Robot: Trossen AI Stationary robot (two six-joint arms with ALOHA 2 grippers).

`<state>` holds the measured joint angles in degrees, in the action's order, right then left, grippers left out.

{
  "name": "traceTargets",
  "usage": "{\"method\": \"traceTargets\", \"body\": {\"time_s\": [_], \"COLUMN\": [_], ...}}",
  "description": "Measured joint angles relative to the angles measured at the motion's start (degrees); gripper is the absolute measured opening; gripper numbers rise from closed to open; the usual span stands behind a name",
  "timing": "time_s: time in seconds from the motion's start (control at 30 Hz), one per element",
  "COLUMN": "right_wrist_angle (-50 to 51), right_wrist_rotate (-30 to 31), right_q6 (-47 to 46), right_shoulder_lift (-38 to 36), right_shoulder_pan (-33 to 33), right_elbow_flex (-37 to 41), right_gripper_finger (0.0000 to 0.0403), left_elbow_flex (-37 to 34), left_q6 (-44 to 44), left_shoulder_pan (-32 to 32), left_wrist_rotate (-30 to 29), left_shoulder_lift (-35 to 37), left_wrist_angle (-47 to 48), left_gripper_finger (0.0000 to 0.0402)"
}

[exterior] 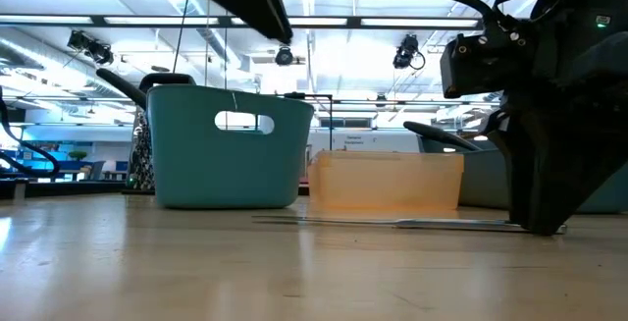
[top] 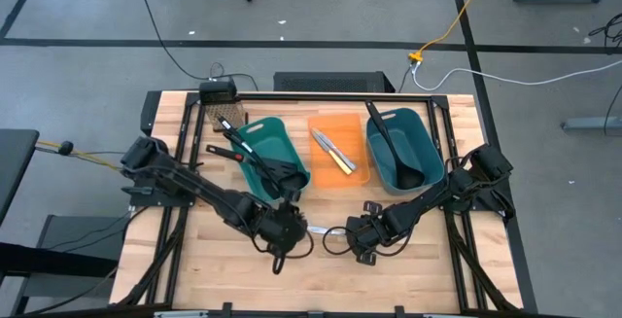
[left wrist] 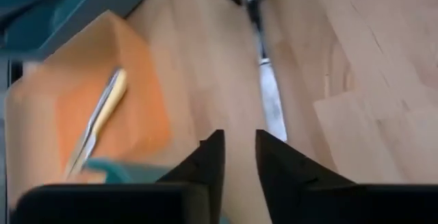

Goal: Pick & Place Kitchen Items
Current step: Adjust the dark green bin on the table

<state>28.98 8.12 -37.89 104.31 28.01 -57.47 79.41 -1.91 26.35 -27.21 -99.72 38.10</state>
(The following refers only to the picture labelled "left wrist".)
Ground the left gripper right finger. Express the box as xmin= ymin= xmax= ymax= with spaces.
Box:
xmin=255 ymin=129 xmax=438 ymax=224

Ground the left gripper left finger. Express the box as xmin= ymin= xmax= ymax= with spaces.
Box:
xmin=10 ymin=129 xmax=226 ymax=224

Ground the yellow-handled knife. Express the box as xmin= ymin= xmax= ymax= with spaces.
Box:
xmin=63 ymin=68 xmax=128 ymax=181

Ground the light teal plastic bin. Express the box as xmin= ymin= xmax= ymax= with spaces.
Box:
xmin=81 ymin=158 xmax=174 ymax=185

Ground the orange plastic bin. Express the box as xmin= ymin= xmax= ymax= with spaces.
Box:
xmin=3 ymin=10 xmax=172 ymax=214

